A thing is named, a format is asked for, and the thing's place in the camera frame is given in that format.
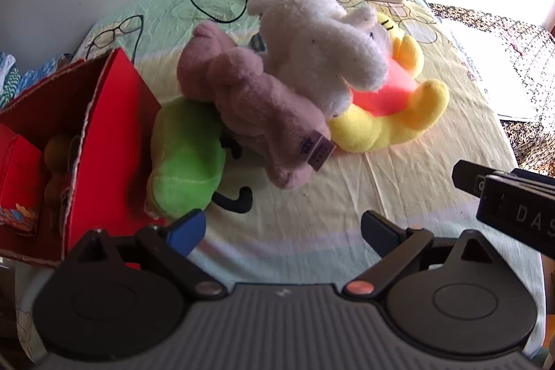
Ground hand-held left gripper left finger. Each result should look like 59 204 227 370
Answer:
65 209 228 302

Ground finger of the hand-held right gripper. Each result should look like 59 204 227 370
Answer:
452 160 513 198

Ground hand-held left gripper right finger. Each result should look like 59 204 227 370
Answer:
342 210 504 302

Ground green plush toy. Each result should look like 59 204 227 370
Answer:
145 97 253 221

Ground yellow tiger plush toy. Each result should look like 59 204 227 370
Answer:
327 11 450 154

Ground red cardboard box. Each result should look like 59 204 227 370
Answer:
0 47 163 269

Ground pink plush toy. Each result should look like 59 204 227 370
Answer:
177 20 336 191

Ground white plush rabbit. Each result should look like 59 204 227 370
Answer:
247 0 390 115

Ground cartoon printed desktop cloth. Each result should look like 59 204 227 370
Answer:
15 0 543 358

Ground white folded sheet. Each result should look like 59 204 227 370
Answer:
446 20 539 120

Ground brown plush toy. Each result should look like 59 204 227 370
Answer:
43 134 83 241

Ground black and white patterned cloth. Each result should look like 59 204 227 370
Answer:
427 3 555 175

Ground black-framed eyeglasses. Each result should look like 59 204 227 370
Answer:
87 15 144 63

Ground blue floral cloth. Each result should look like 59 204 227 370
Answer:
0 53 72 111

